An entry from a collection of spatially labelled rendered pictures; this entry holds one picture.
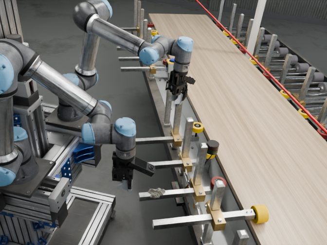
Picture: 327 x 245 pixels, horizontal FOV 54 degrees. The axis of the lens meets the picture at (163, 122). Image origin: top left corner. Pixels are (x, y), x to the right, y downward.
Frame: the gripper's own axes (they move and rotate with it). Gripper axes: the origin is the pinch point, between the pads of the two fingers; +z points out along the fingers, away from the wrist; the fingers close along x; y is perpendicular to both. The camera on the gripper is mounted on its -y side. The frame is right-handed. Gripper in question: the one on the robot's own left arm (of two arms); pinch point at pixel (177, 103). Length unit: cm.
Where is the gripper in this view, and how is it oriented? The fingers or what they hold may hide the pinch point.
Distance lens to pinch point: 165.7
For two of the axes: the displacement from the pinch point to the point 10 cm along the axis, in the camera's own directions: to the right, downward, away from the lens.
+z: -1.2, 8.1, 5.8
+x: 6.8, 4.9, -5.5
